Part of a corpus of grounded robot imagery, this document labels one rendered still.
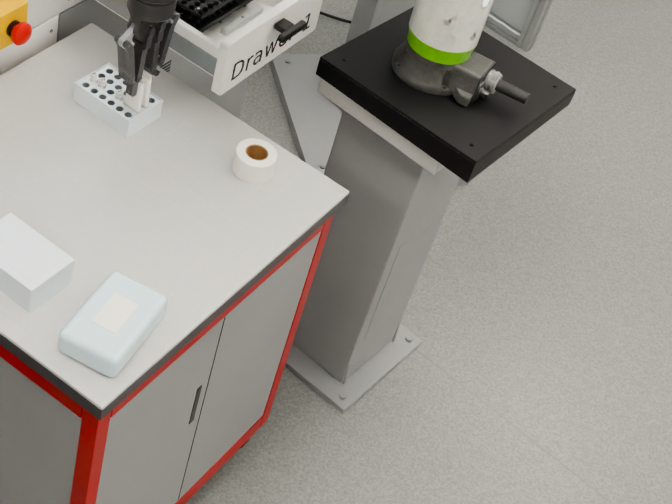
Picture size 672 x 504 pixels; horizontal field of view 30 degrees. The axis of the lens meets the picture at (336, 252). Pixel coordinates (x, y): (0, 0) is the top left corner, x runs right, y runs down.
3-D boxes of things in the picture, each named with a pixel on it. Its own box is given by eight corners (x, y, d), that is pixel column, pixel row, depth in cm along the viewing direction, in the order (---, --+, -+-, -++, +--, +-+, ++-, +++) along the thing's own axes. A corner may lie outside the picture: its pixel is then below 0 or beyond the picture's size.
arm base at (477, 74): (533, 97, 235) (544, 71, 230) (504, 134, 224) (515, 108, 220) (411, 36, 240) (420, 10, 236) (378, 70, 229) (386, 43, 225)
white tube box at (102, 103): (160, 116, 213) (163, 100, 211) (126, 138, 208) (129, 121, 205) (106, 79, 217) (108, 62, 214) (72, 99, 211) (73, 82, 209)
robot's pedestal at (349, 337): (421, 344, 294) (529, 100, 241) (342, 414, 275) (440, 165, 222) (325, 270, 304) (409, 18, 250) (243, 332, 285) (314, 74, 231)
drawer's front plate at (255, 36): (315, 29, 230) (328, -20, 223) (218, 97, 211) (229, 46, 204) (307, 25, 231) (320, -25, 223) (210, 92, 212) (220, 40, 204)
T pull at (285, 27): (306, 27, 217) (308, 21, 216) (281, 45, 212) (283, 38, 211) (290, 17, 218) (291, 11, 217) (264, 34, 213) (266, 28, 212)
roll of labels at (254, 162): (278, 164, 212) (283, 147, 209) (265, 190, 207) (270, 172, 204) (239, 150, 212) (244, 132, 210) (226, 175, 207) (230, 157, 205)
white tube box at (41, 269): (72, 282, 185) (74, 259, 181) (29, 314, 179) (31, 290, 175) (9, 235, 188) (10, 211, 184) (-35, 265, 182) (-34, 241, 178)
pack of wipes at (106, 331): (110, 285, 186) (114, 265, 183) (166, 314, 184) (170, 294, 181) (54, 351, 175) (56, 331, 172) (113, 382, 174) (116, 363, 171)
